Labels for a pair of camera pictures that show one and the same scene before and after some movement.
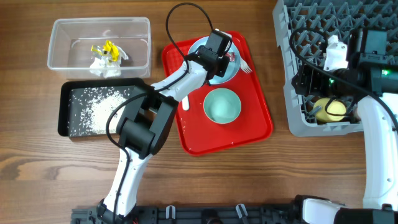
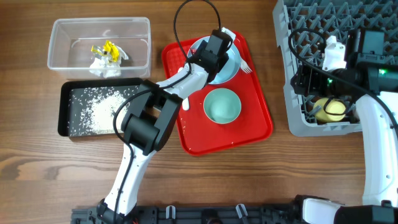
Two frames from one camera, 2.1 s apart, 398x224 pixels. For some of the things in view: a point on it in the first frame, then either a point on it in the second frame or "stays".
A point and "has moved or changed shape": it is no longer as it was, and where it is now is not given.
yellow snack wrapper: [109, 49] stays
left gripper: [225, 63] stays
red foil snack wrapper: [232, 56] has moved or changed shape
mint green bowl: [222, 106] stays
